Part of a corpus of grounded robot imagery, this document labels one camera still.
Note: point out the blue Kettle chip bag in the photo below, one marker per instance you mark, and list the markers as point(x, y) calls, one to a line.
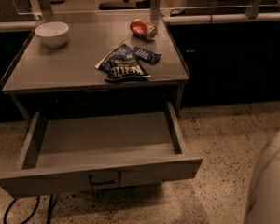
point(121, 64)

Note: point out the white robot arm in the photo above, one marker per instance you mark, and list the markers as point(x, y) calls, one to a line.
point(230, 116)

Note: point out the open grey top drawer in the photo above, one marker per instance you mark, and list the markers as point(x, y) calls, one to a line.
point(58, 155)

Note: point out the black office chair base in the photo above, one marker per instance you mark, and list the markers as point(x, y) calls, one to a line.
point(123, 4)

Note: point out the red soda can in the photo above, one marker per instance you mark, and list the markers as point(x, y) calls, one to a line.
point(143, 29)

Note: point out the small blue snack bar wrapper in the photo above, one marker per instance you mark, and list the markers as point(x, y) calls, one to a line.
point(146, 55)

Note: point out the white ceramic bowl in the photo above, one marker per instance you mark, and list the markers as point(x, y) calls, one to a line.
point(53, 34)

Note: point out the grey metal cabinet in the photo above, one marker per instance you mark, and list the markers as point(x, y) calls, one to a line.
point(91, 36)

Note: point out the dark counter with rail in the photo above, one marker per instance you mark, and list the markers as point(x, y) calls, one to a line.
point(229, 62)

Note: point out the black drawer handle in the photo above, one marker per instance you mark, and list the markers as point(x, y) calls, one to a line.
point(104, 178)

